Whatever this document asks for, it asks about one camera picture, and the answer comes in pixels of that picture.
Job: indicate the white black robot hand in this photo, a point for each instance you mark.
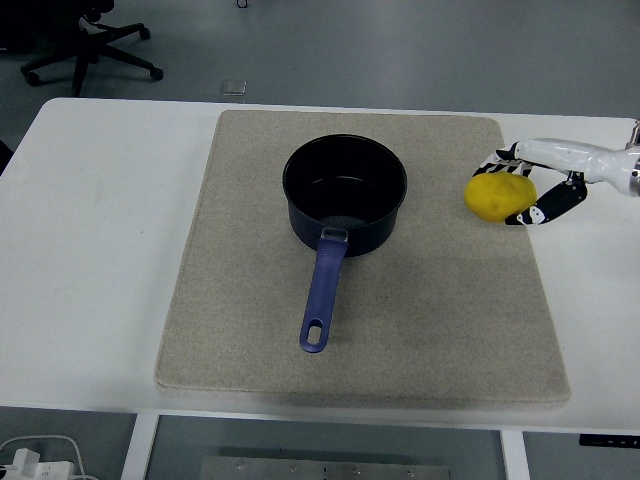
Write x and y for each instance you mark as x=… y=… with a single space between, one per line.
x=570 y=155

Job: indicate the yellow potato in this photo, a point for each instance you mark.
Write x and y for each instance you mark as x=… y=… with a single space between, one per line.
x=495 y=197

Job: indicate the beige fabric mat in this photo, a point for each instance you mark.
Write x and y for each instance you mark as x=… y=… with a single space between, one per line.
x=425 y=325

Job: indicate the black table control panel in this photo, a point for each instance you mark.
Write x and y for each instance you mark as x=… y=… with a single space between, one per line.
x=610 y=440

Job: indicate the white table leg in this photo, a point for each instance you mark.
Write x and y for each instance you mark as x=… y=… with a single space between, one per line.
x=137 y=450
x=515 y=457

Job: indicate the silver floor socket plate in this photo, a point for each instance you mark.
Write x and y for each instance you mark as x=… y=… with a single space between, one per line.
x=233 y=87

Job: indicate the grey metal plate with screws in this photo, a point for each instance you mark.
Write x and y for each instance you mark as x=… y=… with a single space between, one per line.
x=325 y=470

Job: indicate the black office chair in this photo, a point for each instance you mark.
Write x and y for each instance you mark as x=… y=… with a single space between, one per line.
x=87 y=50

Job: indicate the person's leg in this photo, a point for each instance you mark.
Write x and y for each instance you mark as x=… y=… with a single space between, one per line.
x=4 y=157

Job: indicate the white power strip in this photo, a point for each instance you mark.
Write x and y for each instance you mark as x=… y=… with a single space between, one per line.
x=35 y=469

